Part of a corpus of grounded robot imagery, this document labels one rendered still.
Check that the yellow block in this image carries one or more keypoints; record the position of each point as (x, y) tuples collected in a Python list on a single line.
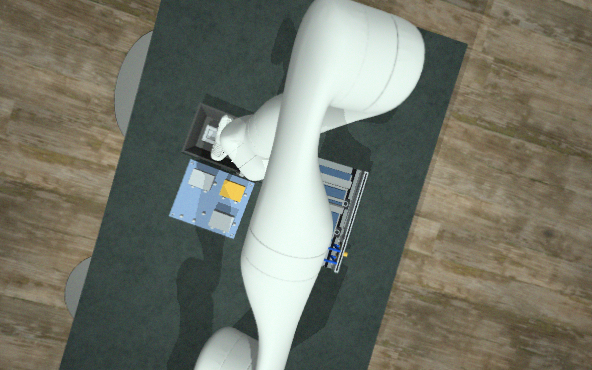
[(232, 191)]

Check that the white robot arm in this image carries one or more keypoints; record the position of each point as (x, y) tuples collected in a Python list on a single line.
[(346, 55)]

